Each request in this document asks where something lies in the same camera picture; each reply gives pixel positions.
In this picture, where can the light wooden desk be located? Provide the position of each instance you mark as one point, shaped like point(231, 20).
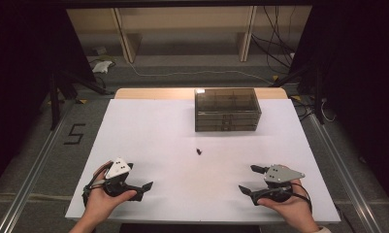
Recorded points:
point(127, 39)

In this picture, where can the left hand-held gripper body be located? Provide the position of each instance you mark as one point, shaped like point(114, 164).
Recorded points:
point(117, 169)

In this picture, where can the dark curtain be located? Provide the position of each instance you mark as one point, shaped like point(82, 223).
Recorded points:
point(24, 64)
point(360, 81)

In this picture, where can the person's right hand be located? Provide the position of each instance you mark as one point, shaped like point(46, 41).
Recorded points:
point(294, 208)

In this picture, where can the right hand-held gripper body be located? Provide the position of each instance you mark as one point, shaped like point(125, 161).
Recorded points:
point(281, 174)

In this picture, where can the aluminium floor rail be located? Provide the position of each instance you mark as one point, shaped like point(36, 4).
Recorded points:
point(33, 174)
point(340, 171)

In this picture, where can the small black object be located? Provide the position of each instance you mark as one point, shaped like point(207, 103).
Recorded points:
point(199, 151)

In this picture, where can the white table cover sheet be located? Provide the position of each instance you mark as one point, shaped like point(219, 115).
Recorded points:
point(169, 145)

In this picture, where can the white cloth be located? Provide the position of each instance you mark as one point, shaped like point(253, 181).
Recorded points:
point(101, 67)

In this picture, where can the black tripod stand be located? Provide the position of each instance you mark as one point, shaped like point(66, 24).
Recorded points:
point(317, 97)
point(54, 100)

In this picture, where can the small grey box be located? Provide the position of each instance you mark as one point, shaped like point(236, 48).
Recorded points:
point(100, 50)

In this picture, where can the smoky transparent drawer cabinet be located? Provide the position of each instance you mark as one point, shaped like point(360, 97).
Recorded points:
point(227, 98)

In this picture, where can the person's left hand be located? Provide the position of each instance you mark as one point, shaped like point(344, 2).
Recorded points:
point(100, 204)

